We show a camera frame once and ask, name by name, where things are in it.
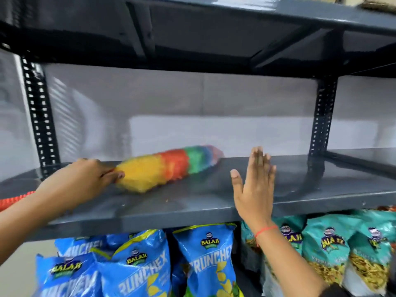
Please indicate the person's right hand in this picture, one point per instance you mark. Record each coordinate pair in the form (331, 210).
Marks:
(255, 201)

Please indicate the person's left hand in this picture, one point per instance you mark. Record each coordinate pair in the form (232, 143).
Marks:
(74, 184)

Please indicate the person's left thumb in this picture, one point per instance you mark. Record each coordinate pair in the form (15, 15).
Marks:
(116, 176)

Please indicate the person's right middle finger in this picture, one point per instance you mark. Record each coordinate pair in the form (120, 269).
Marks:
(260, 165)

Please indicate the person's right thumb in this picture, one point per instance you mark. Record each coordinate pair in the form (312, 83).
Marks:
(237, 184)

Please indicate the person's right little finger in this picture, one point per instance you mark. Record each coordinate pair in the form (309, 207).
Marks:
(272, 179)

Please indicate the multicoloured fluffy duster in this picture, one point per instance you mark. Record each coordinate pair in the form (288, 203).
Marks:
(161, 168)

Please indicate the person's right forearm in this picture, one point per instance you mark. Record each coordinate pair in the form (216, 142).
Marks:
(284, 266)

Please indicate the person's left forearm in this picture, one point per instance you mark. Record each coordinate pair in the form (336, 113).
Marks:
(21, 224)

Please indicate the grey metal shelf board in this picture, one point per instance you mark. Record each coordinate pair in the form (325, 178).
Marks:
(198, 33)
(201, 197)

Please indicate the red thread wristband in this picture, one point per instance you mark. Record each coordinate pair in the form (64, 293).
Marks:
(265, 229)

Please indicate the teal snack packet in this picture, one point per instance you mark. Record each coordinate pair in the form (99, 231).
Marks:
(328, 247)
(247, 242)
(371, 262)
(383, 219)
(294, 235)

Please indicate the blue snack packet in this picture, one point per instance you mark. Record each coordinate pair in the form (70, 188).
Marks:
(68, 279)
(139, 272)
(80, 244)
(207, 262)
(180, 275)

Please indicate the black perforated rack upright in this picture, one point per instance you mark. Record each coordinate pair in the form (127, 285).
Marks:
(323, 117)
(40, 114)

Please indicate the red packet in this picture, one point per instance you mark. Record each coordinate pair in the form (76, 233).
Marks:
(386, 208)

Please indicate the black sleeve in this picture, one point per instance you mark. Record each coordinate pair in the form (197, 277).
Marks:
(335, 291)

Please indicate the brown woven item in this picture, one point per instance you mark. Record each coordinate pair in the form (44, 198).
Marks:
(379, 5)

